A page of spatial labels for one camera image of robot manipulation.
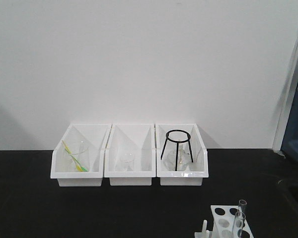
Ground clear glass beaker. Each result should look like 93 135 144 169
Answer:
69 140 89 172

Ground yellow green stirring rod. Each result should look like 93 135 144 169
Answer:
62 140 87 172

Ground black wire tripod stand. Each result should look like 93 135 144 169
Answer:
160 129 194 163

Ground white storage bin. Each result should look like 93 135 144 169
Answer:
50 124 112 187
155 123 209 186
104 123 156 186

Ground left white storage bin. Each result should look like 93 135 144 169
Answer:
50 124 112 187

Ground clear glass test tube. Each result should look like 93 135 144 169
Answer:
232 210 246 238

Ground middle white storage bin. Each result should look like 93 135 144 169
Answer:
104 123 156 186

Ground small clear glass dish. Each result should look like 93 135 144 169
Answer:
118 152 135 171

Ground right white storage bin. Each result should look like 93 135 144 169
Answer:
155 123 209 186

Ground clear glass flask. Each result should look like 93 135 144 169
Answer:
162 144 192 171

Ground white test tube rack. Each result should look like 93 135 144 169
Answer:
194 205 254 238

